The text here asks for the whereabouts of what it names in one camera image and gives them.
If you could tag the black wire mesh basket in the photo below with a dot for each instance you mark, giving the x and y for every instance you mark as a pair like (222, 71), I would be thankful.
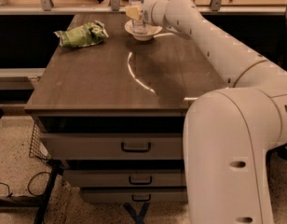
(36, 149)

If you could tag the middle grey drawer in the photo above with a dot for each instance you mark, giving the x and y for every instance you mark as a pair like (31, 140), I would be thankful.
(125, 178)

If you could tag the bottom grey drawer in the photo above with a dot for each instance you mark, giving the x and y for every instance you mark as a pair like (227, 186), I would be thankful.
(134, 195)

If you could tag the green snack bag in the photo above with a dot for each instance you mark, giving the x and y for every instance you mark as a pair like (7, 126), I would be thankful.
(86, 35)

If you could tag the clear plastic water bottle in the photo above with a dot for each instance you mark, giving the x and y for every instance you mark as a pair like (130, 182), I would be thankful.
(139, 26)

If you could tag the grey shelf rail frame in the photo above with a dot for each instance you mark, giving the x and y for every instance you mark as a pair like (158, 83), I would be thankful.
(19, 7)

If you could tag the grey drawer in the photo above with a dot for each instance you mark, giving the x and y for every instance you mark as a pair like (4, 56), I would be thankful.
(134, 195)
(125, 178)
(113, 146)

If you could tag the top grey drawer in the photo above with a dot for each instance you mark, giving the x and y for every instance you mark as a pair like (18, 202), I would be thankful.
(113, 146)

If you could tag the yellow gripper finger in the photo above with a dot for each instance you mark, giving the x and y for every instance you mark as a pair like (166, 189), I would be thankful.
(134, 12)

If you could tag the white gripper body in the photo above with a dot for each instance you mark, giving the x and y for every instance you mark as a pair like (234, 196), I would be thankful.
(147, 13)

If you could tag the grey drawer cabinet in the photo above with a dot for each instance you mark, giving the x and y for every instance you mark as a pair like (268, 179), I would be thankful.
(122, 86)

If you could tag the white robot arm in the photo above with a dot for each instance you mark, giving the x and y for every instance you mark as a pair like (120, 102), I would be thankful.
(227, 132)

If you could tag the white paper bowl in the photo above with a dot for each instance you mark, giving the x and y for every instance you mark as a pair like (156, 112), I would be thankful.
(151, 31)

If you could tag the black metal table leg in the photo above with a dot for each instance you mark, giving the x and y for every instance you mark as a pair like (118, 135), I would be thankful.
(39, 202)

